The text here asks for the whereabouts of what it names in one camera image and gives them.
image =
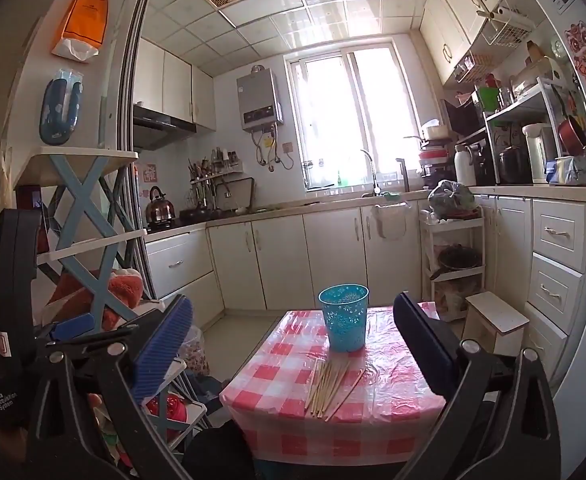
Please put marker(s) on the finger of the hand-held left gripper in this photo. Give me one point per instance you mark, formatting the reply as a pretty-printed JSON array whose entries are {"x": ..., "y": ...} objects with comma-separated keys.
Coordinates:
[
  {"x": 73, "y": 327},
  {"x": 108, "y": 337}
]

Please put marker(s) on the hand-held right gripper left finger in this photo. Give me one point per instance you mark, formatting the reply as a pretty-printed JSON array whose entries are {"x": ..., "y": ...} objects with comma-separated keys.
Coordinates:
[{"x": 160, "y": 347}]

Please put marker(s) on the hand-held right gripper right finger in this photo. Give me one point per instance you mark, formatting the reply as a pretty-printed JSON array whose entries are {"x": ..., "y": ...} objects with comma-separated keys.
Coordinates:
[{"x": 423, "y": 345}]

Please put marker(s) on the blue perforated plastic bucket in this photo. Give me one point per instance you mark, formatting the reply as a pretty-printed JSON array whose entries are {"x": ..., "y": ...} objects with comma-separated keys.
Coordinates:
[{"x": 343, "y": 325}]

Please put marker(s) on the pile of wooden chopsticks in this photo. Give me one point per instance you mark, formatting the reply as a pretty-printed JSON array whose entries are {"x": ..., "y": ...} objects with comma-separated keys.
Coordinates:
[{"x": 323, "y": 390}]

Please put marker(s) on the floral trash bin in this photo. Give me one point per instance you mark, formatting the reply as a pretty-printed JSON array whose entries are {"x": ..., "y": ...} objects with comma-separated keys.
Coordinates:
[{"x": 195, "y": 355}]

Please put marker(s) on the orange plush cloth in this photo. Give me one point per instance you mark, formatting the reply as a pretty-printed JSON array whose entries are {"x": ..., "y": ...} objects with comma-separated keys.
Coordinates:
[{"x": 123, "y": 290}]

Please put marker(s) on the dark blue bag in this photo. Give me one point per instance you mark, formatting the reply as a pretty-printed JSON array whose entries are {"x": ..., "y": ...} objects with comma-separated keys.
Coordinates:
[{"x": 210, "y": 390}]

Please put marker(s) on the white trolley cart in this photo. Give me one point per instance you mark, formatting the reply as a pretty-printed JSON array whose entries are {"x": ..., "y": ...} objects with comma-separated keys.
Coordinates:
[{"x": 453, "y": 276}]

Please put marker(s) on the small white stool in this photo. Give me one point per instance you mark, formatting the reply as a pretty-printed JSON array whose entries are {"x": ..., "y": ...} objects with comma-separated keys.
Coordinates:
[{"x": 498, "y": 310}]

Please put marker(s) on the black pot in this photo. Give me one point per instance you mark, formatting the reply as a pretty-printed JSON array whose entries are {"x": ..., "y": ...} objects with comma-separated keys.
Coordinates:
[{"x": 458, "y": 257}]

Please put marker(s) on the red checkered tablecloth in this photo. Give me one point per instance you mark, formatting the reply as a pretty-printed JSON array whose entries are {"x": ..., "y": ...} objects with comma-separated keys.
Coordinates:
[{"x": 273, "y": 375}]

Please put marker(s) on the person's dark trouser leg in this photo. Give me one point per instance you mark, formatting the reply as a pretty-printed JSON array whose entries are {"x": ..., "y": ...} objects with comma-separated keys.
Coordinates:
[{"x": 223, "y": 455}]

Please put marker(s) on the white hanging bin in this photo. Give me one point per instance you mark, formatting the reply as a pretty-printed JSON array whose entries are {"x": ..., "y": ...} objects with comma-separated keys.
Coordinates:
[{"x": 390, "y": 220}]

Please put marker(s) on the steel kettle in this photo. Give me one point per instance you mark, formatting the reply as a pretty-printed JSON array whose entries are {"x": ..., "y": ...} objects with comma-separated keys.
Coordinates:
[{"x": 160, "y": 210}]

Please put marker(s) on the black gas stove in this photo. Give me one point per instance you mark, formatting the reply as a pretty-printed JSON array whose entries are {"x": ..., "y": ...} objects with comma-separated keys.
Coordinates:
[{"x": 198, "y": 215}]

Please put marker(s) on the white and blue shelf rack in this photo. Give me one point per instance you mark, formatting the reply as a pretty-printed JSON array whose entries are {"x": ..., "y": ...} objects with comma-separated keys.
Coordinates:
[{"x": 83, "y": 157}]

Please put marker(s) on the knotted plastic bag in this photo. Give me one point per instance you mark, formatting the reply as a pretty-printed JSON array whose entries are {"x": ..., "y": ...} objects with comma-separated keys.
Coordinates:
[{"x": 448, "y": 200}]

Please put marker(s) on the chrome faucet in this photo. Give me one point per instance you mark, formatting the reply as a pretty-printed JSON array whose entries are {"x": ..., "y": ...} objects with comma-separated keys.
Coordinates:
[{"x": 377, "y": 187}]

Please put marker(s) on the blue patterned U-shaped item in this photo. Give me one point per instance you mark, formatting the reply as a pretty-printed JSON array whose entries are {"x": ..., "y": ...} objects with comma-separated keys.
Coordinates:
[{"x": 50, "y": 120}]

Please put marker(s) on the black framed splash guard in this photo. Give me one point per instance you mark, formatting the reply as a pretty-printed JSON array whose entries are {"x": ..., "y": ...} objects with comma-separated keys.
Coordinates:
[{"x": 233, "y": 195}]

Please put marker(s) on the white drawer cabinet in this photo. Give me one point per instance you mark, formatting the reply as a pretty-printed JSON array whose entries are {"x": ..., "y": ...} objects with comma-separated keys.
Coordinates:
[{"x": 558, "y": 240}]

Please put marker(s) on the black faucet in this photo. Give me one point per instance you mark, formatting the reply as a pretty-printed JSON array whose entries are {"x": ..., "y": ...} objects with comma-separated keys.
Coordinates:
[{"x": 403, "y": 175}]

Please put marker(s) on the white thermos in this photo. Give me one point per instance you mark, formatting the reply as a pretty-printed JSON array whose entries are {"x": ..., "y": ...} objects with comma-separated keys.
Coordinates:
[{"x": 465, "y": 167}]

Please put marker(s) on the stack of pots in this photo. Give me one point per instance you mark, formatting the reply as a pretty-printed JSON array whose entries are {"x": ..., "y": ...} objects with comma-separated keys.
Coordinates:
[{"x": 433, "y": 155}]

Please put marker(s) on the black cooker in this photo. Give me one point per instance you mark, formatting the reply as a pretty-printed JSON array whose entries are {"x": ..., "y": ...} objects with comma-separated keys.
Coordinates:
[{"x": 513, "y": 165}]

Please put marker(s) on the black range hood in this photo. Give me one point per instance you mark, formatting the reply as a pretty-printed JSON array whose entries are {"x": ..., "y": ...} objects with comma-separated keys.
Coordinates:
[{"x": 158, "y": 125}]

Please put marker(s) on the white electric kettle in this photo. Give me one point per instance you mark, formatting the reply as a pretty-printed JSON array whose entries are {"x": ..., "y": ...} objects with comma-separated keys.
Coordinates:
[{"x": 538, "y": 155}]

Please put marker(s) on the plastic wrapped packet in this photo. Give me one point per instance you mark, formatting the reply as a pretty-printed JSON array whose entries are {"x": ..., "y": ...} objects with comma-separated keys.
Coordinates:
[{"x": 573, "y": 170}]

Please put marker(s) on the black microwave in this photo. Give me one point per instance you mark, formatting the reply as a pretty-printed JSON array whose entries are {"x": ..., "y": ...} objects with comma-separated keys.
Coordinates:
[{"x": 465, "y": 117}]

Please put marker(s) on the kitchen window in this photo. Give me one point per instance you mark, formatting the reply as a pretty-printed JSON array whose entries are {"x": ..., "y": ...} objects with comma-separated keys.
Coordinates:
[{"x": 323, "y": 110}]

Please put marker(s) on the red pot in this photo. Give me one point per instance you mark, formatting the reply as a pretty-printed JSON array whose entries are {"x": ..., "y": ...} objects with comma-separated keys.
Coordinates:
[{"x": 570, "y": 135}]

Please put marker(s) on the white counter shelf rack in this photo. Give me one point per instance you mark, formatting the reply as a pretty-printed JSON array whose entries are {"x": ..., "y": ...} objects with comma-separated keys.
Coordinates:
[{"x": 518, "y": 105}]

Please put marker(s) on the silver water heater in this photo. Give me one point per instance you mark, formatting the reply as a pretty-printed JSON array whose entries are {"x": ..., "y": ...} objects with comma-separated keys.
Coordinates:
[{"x": 258, "y": 100}]

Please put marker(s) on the orange tissue packet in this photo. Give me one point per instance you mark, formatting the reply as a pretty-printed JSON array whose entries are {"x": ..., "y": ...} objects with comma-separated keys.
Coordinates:
[{"x": 83, "y": 15}]

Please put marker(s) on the red lion sticker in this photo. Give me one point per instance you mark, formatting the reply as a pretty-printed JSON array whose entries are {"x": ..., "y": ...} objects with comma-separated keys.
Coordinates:
[{"x": 583, "y": 55}]

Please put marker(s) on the red wall sticker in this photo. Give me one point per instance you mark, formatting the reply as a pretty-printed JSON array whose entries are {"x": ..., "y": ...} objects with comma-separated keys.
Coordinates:
[{"x": 150, "y": 172}]

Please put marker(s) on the wall utensil rack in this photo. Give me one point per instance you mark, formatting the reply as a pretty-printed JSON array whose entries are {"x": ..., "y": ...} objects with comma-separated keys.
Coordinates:
[{"x": 213, "y": 172}]

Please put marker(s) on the grey sliding door frame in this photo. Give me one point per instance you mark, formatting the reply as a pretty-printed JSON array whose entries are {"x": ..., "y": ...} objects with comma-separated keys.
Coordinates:
[{"x": 133, "y": 110}]

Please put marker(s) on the beige wall socket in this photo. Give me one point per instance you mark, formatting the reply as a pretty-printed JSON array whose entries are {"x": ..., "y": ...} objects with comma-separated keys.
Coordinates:
[{"x": 287, "y": 149}]

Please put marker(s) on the white corner wall cabinets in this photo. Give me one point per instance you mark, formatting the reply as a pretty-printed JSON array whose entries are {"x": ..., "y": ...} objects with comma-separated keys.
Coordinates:
[{"x": 448, "y": 25}]

